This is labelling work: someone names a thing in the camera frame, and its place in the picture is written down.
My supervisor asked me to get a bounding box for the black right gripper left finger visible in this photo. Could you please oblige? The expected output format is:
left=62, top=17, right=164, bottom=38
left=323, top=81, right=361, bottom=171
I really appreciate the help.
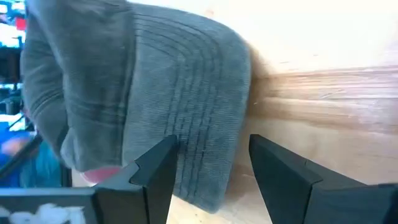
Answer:
left=92, top=134, right=180, bottom=224

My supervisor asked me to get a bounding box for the grey corduroy cap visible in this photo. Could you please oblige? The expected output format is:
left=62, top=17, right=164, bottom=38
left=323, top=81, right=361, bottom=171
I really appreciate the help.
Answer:
left=19, top=0, right=252, bottom=214

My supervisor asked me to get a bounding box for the computer monitor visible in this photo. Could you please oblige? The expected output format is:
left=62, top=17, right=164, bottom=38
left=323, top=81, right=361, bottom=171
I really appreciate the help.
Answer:
left=0, top=0, right=27, bottom=85

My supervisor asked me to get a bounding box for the black table frame bar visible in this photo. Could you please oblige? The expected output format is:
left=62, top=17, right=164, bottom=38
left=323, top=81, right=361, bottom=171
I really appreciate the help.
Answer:
left=0, top=134, right=44, bottom=181

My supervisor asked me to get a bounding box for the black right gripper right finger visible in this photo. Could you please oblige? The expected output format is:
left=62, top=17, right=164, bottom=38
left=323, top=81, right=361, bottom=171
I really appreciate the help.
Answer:
left=248, top=134, right=398, bottom=224

